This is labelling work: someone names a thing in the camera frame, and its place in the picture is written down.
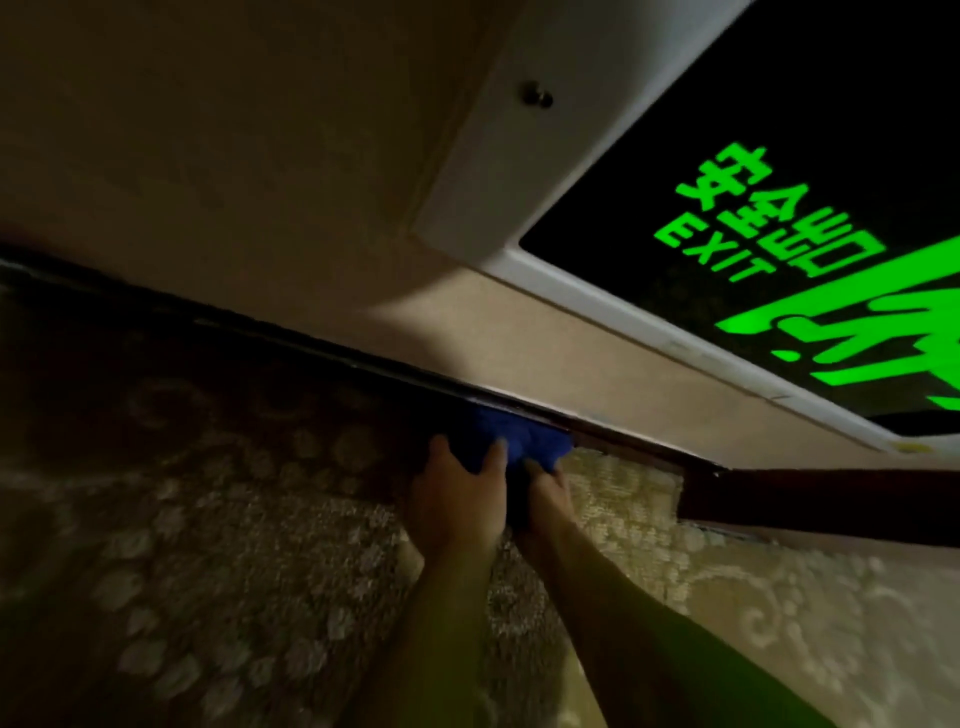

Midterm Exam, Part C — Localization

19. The dark brown wooden trim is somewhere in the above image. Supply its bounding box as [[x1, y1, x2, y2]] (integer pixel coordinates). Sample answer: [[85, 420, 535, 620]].
[[677, 465, 960, 550]]

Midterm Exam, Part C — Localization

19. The blue cleaning cloth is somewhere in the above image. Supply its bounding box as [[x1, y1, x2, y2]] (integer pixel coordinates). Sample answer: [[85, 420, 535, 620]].
[[448, 405, 575, 475]]

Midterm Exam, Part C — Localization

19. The person's left hand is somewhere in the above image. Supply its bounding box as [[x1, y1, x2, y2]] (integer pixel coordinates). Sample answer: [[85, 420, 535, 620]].
[[407, 434, 512, 565]]

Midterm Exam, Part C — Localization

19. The person's left forearm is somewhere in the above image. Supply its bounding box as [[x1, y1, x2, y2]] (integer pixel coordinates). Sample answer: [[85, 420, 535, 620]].
[[339, 546, 502, 728]]

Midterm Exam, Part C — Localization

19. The person's right hand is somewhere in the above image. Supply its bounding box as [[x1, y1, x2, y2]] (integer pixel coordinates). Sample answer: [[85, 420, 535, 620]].
[[516, 448, 579, 558]]

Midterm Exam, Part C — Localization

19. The person's right forearm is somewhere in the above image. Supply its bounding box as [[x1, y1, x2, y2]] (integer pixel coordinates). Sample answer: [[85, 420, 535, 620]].
[[517, 525, 837, 728]]

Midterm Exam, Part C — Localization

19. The dark skirting board strip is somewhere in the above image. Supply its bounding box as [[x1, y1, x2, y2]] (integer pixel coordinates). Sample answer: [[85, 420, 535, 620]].
[[0, 241, 727, 475]]

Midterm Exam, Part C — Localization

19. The green lit exit sign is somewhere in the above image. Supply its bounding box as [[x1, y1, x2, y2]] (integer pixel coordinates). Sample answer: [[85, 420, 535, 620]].
[[410, 0, 960, 459]]

